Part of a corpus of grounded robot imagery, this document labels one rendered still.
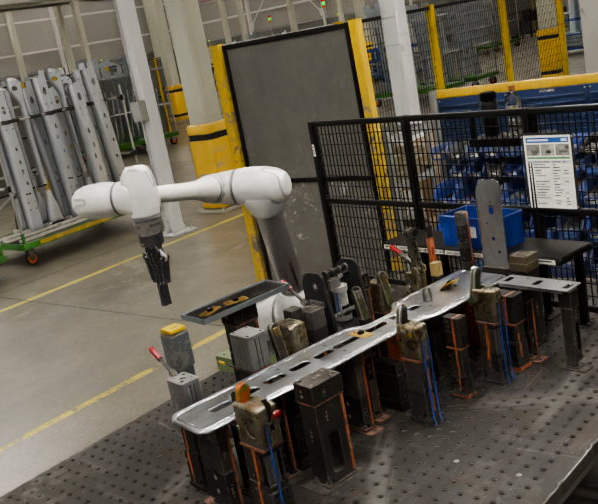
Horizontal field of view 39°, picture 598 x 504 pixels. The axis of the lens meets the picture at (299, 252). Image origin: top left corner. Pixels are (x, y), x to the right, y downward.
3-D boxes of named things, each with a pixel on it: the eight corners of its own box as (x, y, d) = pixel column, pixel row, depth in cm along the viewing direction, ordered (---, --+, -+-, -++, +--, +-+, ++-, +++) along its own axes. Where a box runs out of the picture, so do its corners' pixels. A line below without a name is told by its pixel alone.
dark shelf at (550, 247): (560, 267, 308) (559, 259, 307) (381, 249, 376) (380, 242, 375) (592, 249, 321) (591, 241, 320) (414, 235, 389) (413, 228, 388)
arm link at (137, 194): (168, 208, 265) (132, 212, 269) (157, 159, 261) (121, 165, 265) (152, 217, 255) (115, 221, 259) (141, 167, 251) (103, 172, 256)
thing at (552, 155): (579, 212, 320) (571, 131, 313) (528, 209, 337) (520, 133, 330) (582, 210, 321) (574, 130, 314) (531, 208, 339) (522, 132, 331)
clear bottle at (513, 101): (519, 136, 339) (513, 86, 334) (505, 136, 343) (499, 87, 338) (528, 132, 342) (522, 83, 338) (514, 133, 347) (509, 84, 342)
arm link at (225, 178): (193, 172, 306) (227, 169, 301) (215, 171, 323) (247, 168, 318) (196, 208, 307) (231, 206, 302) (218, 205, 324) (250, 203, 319)
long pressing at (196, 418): (209, 439, 227) (208, 434, 227) (164, 420, 244) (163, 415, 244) (511, 277, 311) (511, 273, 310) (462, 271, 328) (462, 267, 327)
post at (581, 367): (584, 373, 289) (576, 294, 282) (556, 367, 297) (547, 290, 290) (594, 366, 293) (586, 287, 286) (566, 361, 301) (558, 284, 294)
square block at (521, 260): (536, 349, 316) (525, 257, 307) (518, 345, 322) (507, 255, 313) (548, 341, 321) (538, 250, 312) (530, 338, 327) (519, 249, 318)
